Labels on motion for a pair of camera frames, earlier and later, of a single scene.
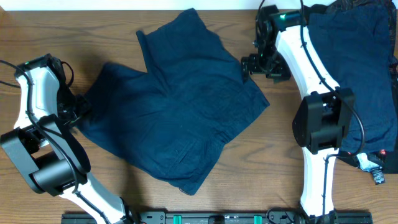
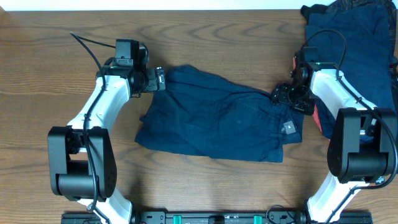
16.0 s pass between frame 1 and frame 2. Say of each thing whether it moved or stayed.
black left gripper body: moved
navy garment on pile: stayed
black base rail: stayed
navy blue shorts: moved
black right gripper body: moved
